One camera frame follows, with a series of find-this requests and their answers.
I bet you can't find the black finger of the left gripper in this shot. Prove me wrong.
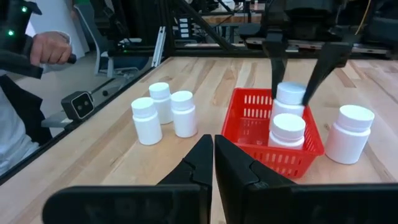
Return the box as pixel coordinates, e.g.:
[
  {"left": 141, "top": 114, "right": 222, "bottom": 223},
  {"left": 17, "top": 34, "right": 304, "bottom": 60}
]
[
  {"left": 262, "top": 30, "right": 289, "bottom": 100},
  {"left": 301, "top": 42, "right": 353, "bottom": 106}
]

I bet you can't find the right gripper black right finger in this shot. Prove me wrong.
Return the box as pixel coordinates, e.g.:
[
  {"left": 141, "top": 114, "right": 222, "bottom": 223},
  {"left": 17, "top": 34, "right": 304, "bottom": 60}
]
[{"left": 214, "top": 134, "right": 398, "bottom": 224}]

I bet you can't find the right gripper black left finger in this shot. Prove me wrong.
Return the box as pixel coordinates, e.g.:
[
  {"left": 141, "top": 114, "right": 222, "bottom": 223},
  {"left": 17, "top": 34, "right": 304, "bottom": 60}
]
[{"left": 42, "top": 134, "right": 215, "bottom": 224}]

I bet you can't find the white pill bottle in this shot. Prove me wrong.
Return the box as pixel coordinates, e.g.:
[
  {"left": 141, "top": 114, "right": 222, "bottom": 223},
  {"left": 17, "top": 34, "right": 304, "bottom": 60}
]
[
  {"left": 131, "top": 96, "right": 164, "bottom": 146},
  {"left": 148, "top": 82, "right": 174, "bottom": 125},
  {"left": 170, "top": 90, "right": 198, "bottom": 139},
  {"left": 269, "top": 81, "right": 308, "bottom": 124},
  {"left": 324, "top": 104, "right": 376, "bottom": 165},
  {"left": 267, "top": 113, "right": 307, "bottom": 151}
]

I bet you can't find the red plastic mesh basket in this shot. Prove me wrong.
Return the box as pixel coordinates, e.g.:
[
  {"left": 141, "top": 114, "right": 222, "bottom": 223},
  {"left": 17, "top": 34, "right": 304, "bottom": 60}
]
[{"left": 221, "top": 87, "right": 325, "bottom": 179}]

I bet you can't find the wooden background table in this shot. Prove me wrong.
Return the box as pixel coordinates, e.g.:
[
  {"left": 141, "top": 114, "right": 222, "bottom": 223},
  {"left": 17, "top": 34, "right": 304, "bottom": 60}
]
[{"left": 201, "top": 13, "right": 266, "bottom": 26}]

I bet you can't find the black labelled drawer unit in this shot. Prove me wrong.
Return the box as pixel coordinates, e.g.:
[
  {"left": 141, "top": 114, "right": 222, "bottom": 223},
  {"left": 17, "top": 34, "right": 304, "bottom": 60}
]
[{"left": 177, "top": 16, "right": 192, "bottom": 40}]

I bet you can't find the silver aluminium bar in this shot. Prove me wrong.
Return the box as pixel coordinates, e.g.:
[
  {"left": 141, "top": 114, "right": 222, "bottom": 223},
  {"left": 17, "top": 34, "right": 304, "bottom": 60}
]
[{"left": 151, "top": 26, "right": 167, "bottom": 68}]

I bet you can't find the person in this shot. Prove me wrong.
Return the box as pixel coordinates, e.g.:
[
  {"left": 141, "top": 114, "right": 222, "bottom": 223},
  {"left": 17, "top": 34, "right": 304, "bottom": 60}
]
[{"left": 0, "top": 68, "right": 53, "bottom": 177}]

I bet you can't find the grey office chair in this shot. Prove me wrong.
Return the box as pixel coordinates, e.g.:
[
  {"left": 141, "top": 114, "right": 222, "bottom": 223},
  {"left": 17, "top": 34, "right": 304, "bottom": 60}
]
[{"left": 73, "top": 4, "right": 150, "bottom": 79}]

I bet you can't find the person's hand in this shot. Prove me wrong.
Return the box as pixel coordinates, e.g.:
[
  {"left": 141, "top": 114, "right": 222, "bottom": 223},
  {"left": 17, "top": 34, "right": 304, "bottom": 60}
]
[{"left": 29, "top": 30, "right": 73, "bottom": 67}]

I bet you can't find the black table-level camera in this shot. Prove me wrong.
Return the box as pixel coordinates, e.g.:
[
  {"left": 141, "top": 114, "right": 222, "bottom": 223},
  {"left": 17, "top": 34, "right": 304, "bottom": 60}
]
[{"left": 60, "top": 90, "right": 95, "bottom": 122}]

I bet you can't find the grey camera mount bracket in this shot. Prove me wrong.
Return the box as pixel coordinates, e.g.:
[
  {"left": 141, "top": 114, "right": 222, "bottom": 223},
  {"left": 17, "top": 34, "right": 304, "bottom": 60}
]
[{"left": 40, "top": 110, "right": 74, "bottom": 131}]

